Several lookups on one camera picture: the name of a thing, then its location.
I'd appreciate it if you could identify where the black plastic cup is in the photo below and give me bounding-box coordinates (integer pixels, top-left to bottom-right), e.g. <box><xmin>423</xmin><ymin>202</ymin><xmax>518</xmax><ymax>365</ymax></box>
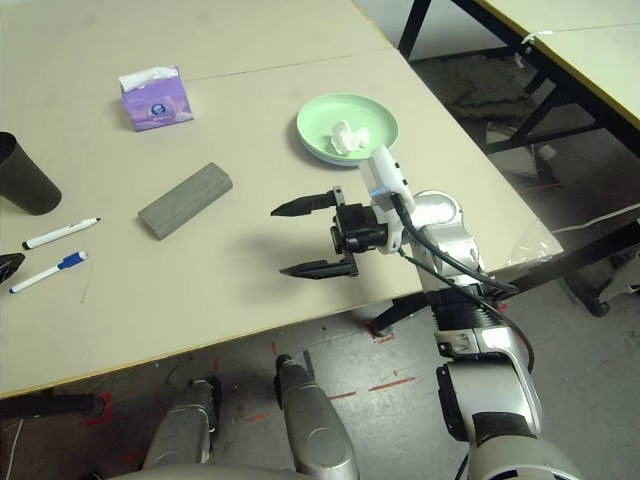
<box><xmin>0</xmin><ymin>131</ymin><xmax>63</xmax><ymax>217</ymax></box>

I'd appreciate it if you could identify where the grey glasses case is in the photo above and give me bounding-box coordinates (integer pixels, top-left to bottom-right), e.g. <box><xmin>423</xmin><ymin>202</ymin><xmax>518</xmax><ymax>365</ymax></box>
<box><xmin>137</xmin><ymin>161</ymin><xmax>235</xmax><ymax>243</ymax></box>

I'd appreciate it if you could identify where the silver robot left leg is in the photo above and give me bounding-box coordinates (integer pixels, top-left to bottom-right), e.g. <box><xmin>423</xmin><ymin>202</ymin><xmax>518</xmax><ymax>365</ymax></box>
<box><xmin>142</xmin><ymin>377</ymin><xmax>224</xmax><ymax>471</ymax></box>

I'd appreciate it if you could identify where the purple tissue box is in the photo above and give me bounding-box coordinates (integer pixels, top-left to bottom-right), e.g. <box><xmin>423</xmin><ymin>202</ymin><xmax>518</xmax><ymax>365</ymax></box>
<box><xmin>118</xmin><ymin>65</ymin><xmax>195</xmax><ymax>133</ymax></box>

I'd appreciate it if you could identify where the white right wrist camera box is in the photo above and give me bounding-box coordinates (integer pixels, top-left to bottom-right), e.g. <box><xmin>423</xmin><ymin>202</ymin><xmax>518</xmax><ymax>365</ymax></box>
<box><xmin>358</xmin><ymin>144</ymin><xmax>416</xmax><ymax>256</ymax></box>

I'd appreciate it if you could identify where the white tissue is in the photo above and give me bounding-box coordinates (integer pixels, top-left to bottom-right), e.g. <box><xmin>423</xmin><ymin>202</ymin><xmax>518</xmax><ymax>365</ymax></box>
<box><xmin>327</xmin><ymin>119</ymin><xmax>371</xmax><ymax>155</ymax></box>

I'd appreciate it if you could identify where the white cable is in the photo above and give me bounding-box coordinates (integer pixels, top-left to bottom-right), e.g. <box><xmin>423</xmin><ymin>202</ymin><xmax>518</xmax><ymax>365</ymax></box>
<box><xmin>552</xmin><ymin>203</ymin><xmax>640</xmax><ymax>235</ymax></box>

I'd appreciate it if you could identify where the black table leg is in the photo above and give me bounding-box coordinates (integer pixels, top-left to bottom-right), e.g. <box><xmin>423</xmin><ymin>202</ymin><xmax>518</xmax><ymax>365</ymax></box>
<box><xmin>0</xmin><ymin>392</ymin><xmax>109</xmax><ymax>421</ymax></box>
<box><xmin>374</xmin><ymin>292</ymin><xmax>436</xmax><ymax>334</ymax></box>

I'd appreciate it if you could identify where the grey robot torso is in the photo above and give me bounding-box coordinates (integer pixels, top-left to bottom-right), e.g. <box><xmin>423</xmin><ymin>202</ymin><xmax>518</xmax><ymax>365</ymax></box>
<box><xmin>107</xmin><ymin>462</ymin><xmax>311</xmax><ymax>480</ymax></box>

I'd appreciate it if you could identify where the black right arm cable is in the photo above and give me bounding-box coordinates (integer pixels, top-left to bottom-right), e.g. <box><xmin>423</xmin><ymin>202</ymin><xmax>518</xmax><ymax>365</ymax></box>
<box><xmin>391</xmin><ymin>192</ymin><xmax>536</xmax><ymax>376</ymax></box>

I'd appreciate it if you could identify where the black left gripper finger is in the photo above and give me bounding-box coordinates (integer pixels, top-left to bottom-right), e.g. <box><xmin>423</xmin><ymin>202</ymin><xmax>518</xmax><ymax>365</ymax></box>
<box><xmin>0</xmin><ymin>252</ymin><xmax>26</xmax><ymax>289</ymax></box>

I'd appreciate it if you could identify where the white marker black cap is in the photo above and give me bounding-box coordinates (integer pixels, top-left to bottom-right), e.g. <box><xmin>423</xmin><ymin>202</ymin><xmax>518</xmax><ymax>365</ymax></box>
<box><xmin>21</xmin><ymin>216</ymin><xmax>103</xmax><ymax>251</ymax></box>

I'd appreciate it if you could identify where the silver robot leg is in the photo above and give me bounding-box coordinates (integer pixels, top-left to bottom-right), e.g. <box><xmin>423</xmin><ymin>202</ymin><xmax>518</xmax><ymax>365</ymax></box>
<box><xmin>273</xmin><ymin>353</ymin><xmax>360</xmax><ymax>480</ymax></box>
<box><xmin>142</xmin><ymin>377</ymin><xmax>224</xmax><ymax>471</ymax></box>

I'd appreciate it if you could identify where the silver robot right leg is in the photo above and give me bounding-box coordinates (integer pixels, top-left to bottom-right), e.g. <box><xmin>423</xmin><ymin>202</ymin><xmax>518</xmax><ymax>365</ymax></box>
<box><xmin>273</xmin><ymin>353</ymin><xmax>360</xmax><ymax>480</ymax></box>

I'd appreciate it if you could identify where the yellow-edged table black frame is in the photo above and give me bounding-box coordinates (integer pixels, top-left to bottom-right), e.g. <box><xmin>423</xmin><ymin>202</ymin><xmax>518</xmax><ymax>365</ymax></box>
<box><xmin>397</xmin><ymin>0</ymin><xmax>640</xmax><ymax>316</ymax></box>

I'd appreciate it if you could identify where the clear plastic sheet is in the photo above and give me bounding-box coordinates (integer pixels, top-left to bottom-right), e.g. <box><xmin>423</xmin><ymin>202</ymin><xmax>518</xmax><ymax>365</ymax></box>
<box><xmin>504</xmin><ymin>219</ymin><xmax>566</xmax><ymax>269</ymax></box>

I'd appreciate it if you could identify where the white marker blue cap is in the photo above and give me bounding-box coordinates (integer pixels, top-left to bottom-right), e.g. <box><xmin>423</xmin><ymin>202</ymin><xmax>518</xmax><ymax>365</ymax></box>
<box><xmin>8</xmin><ymin>250</ymin><xmax>90</xmax><ymax>295</ymax></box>

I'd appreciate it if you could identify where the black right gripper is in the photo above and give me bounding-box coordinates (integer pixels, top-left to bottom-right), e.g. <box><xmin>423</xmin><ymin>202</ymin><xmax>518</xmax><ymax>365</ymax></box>
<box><xmin>270</xmin><ymin>185</ymin><xmax>390</xmax><ymax>280</ymax></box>

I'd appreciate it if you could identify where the light green plate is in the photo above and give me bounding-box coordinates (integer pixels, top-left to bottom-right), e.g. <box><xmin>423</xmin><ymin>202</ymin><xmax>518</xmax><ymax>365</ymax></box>
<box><xmin>296</xmin><ymin>92</ymin><xmax>401</xmax><ymax>166</ymax></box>

